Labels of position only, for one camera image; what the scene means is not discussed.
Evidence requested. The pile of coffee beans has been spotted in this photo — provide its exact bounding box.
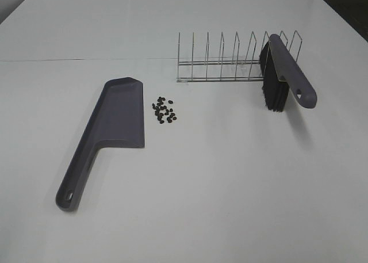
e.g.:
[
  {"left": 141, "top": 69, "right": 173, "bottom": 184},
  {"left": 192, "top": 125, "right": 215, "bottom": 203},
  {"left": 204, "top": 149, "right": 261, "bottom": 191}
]
[{"left": 151, "top": 96, "right": 178, "bottom": 124}]

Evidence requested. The purple plastic dustpan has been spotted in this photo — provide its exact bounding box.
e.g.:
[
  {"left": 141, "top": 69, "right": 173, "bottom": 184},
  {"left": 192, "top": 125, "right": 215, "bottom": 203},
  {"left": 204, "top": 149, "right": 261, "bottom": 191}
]
[{"left": 55, "top": 77, "right": 145, "bottom": 212}]

